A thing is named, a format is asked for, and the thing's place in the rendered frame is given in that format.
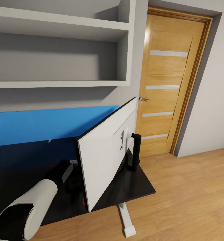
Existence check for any monitor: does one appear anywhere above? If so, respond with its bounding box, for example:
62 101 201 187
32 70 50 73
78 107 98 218
74 97 141 212

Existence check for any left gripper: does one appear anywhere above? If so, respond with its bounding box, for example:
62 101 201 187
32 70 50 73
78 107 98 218
68 166 80 178

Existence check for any mouse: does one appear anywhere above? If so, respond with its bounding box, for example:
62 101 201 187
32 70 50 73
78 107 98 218
70 177 79 182

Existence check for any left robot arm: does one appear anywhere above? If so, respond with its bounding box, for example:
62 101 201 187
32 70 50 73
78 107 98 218
0 160 80 241

